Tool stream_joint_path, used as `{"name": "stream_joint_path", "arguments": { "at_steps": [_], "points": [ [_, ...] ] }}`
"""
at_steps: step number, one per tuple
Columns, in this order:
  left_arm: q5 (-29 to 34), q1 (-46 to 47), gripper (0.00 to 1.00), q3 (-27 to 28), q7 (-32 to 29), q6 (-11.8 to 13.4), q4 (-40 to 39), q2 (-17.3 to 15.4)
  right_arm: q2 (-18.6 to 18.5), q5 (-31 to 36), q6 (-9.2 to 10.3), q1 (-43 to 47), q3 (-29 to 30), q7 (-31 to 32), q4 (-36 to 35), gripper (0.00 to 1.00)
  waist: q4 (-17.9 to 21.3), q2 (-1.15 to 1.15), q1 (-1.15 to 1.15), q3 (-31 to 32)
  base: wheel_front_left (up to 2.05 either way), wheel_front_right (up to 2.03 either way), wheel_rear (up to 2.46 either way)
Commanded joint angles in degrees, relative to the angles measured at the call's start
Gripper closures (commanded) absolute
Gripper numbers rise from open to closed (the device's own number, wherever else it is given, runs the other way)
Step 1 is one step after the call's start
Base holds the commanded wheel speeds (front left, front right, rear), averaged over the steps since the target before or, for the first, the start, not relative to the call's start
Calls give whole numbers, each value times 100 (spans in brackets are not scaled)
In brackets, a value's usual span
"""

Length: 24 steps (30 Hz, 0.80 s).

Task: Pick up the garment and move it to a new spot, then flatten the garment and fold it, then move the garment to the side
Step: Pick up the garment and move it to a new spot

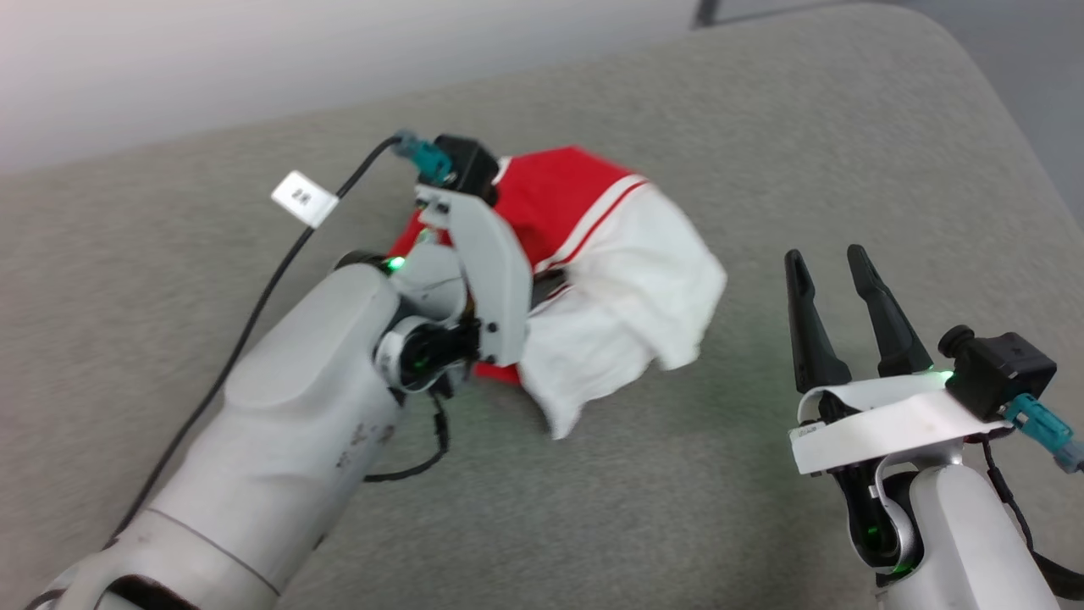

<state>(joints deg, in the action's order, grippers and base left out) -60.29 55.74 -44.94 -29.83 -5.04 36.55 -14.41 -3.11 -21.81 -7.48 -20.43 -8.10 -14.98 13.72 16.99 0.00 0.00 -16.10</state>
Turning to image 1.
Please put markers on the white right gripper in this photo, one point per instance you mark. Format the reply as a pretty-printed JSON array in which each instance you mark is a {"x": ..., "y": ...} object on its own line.
[{"x": 889, "y": 424}]

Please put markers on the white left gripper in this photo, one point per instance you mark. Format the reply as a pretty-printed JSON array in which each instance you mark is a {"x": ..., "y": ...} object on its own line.
[{"x": 500, "y": 280}]

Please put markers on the red and white jersey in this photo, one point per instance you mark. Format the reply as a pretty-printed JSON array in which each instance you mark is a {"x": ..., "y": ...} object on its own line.
[{"x": 627, "y": 280}]

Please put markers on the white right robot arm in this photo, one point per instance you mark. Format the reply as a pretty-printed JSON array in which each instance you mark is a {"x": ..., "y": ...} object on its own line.
[{"x": 965, "y": 542}]

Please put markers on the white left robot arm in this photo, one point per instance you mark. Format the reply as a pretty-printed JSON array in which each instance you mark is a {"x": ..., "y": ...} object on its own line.
[{"x": 288, "y": 440}]

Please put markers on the dark grey furniture leg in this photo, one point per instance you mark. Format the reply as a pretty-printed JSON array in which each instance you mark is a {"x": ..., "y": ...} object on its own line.
[{"x": 707, "y": 12}]

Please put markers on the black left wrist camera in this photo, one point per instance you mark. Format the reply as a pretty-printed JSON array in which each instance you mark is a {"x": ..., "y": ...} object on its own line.
[{"x": 466, "y": 165}]

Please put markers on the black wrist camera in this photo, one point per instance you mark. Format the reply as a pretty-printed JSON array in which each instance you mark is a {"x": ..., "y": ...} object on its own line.
[
  {"x": 466, "y": 165},
  {"x": 1003, "y": 373}
]

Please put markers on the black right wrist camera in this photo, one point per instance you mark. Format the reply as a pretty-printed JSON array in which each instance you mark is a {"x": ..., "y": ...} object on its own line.
[{"x": 1003, "y": 373}]

